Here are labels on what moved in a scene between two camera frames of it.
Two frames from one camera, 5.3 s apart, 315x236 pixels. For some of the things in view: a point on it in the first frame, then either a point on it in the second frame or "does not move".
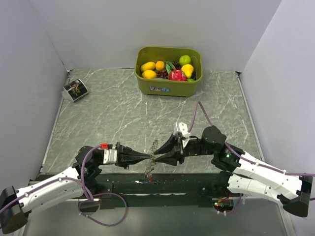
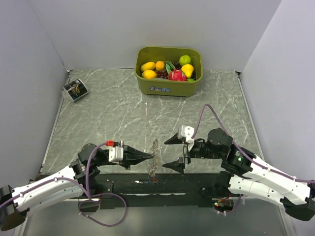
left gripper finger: (127, 153) does not move
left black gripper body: (118, 162) does not move
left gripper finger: (132, 161) does not move
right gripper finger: (171, 159) to (175, 165)
